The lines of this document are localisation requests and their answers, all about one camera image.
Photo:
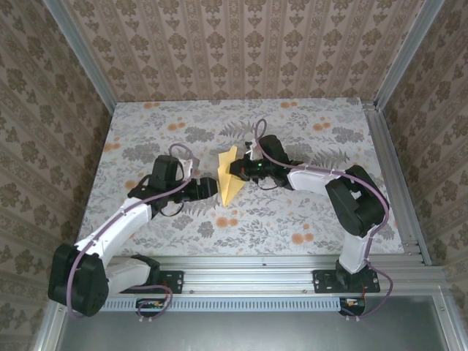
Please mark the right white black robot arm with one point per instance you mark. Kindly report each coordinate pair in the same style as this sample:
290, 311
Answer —
358, 208

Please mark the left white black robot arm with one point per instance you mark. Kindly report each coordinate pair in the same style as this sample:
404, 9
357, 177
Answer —
84, 285

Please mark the grey metal sheet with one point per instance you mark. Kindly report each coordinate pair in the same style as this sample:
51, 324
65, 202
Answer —
248, 332

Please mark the small black connector board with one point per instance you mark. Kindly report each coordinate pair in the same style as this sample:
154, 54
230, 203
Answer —
150, 304
352, 303

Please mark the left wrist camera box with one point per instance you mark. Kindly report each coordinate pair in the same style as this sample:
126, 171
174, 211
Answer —
189, 168

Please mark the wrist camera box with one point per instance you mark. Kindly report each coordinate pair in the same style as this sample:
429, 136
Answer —
189, 168
251, 147

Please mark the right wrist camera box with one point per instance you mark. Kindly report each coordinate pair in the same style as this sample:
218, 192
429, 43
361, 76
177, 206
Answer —
251, 147

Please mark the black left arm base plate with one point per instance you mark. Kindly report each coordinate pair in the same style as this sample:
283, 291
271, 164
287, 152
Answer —
172, 281

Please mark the aluminium side rail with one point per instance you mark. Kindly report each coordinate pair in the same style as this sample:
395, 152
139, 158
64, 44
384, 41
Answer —
389, 161

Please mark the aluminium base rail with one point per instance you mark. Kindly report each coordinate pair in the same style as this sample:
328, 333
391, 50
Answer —
248, 274

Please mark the aluminium frame post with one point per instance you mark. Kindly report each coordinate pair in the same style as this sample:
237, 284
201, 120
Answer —
86, 55
404, 55

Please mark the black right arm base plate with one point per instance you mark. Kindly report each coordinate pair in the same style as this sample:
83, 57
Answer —
325, 283

